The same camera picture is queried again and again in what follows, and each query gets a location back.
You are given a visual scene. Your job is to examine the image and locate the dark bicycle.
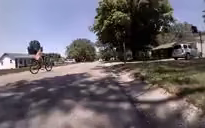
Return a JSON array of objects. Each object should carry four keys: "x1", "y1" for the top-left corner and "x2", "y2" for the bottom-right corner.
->
[{"x1": 28, "y1": 56, "x2": 54, "y2": 75}]

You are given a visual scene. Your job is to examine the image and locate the shaded grass lawn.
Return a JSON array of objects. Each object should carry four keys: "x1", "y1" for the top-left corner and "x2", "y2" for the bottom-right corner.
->
[{"x1": 109, "y1": 58, "x2": 205, "y2": 116}]

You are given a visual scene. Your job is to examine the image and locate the small dark tree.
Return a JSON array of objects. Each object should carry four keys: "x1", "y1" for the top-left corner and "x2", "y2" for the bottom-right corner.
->
[{"x1": 26, "y1": 39, "x2": 43, "y2": 56}]

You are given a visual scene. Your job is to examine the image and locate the white house with grey roof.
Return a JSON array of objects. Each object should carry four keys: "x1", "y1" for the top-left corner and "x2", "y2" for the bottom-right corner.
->
[{"x1": 0, "y1": 52, "x2": 35, "y2": 71}]

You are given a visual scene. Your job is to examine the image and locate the vehicle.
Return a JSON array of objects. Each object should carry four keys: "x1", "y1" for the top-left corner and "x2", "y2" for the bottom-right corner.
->
[{"x1": 64, "y1": 58, "x2": 77, "y2": 65}]

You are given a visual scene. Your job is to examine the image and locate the silver car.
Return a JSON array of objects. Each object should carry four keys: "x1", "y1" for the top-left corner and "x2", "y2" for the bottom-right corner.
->
[{"x1": 171, "y1": 43, "x2": 199, "y2": 61}]

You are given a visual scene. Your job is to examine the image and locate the round bushy tree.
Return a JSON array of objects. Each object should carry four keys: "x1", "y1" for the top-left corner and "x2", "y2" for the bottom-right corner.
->
[{"x1": 65, "y1": 38, "x2": 97, "y2": 63}]

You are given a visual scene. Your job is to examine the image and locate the dark grass strip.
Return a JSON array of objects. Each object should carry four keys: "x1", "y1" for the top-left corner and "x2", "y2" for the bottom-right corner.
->
[{"x1": 0, "y1": 66, "x2": 32, "y2": 79}]

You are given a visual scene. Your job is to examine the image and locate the grey asphalt road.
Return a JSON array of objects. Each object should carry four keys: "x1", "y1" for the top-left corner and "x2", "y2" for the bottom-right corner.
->
[{"x1": 0, "y1": 61, "x2": 153, "y2": 128}]

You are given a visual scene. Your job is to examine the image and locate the tall leafy green tree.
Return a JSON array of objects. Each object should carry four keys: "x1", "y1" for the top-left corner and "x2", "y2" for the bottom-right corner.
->
[{"x1": 89, "y1": 0, "x2": 175, "y2": 62}]

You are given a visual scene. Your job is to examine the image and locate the pale dirt verge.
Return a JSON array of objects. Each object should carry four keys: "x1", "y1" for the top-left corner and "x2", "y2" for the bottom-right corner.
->
[{"x1": 114, "y1": 70, "x2": 205, "y2": 128}]

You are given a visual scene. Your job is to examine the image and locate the pole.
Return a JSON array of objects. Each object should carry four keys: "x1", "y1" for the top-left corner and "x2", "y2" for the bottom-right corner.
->
[{"x1": 198, "y1": 31, "x2": 204, "y2": 59}]

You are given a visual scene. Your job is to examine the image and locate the person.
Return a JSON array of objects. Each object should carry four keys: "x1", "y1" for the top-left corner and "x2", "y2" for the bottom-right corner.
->
[{"x1": 33, "y1": 48, "x2": 45, "y2": 69}]

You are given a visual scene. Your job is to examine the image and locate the low open shelter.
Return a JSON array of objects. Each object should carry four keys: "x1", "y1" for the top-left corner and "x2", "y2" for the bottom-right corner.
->
[{"x1": 151, "y1": 41, "x2": 178, "y2": 60}]

